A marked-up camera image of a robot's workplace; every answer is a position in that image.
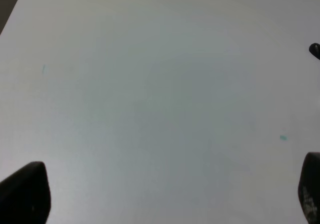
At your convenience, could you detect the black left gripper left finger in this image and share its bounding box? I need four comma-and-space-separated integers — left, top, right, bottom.
0, 161, 51, 223

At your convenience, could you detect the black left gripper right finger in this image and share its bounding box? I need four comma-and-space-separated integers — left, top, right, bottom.
297, 152, 320, 224

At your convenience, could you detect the yellow towel with black trim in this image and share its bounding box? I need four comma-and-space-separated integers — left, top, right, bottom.
309, 43, 320, 60

